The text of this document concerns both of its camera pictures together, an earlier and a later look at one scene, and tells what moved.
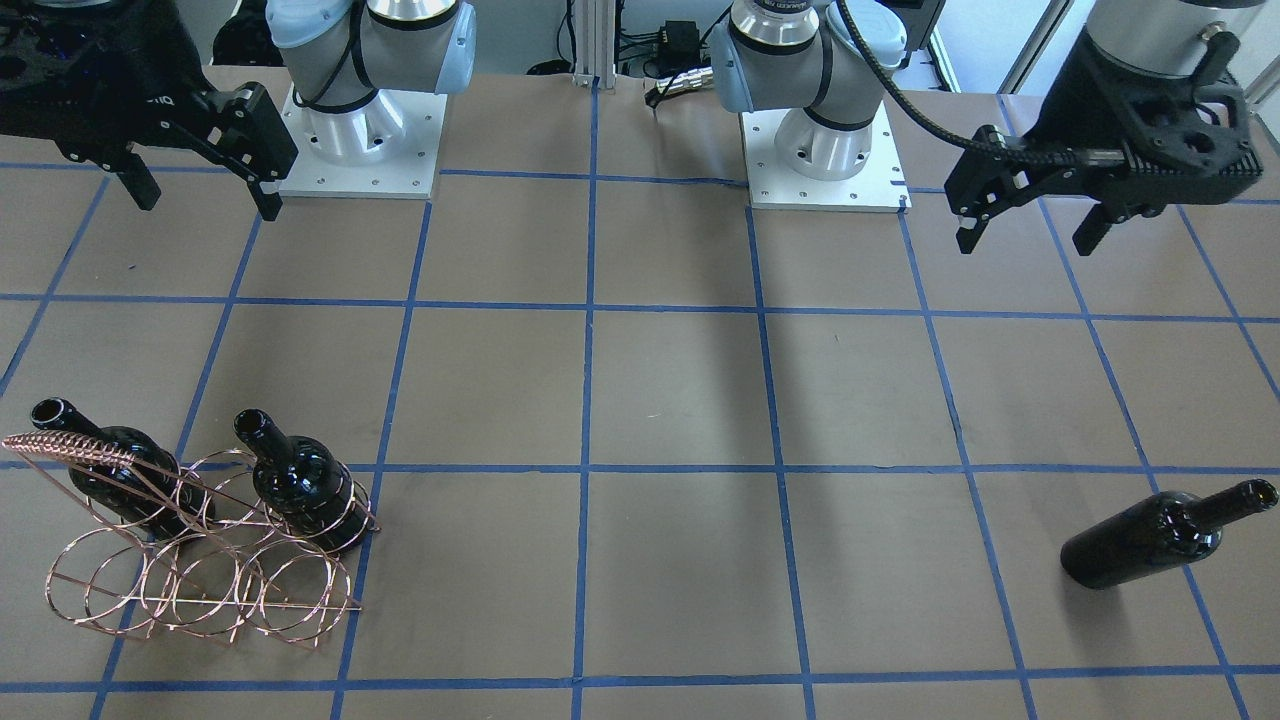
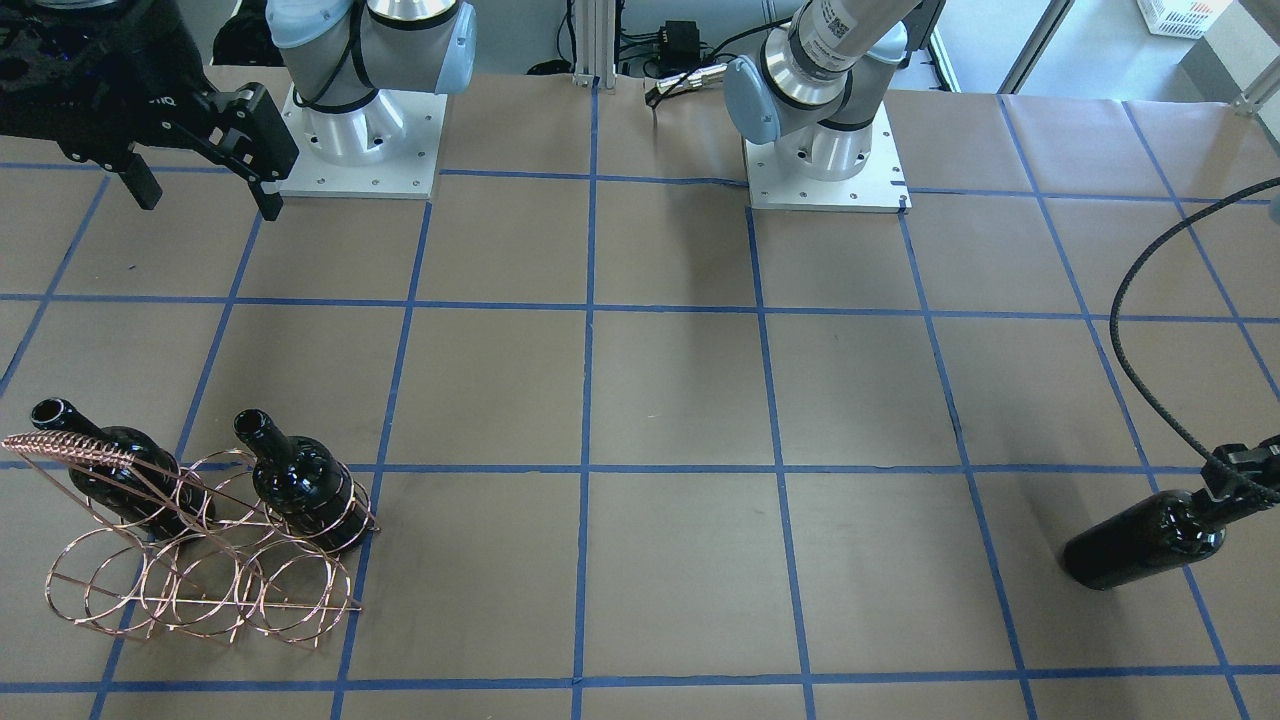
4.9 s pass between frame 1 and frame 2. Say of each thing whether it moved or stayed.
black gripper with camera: moved
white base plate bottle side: stayed
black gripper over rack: stayed
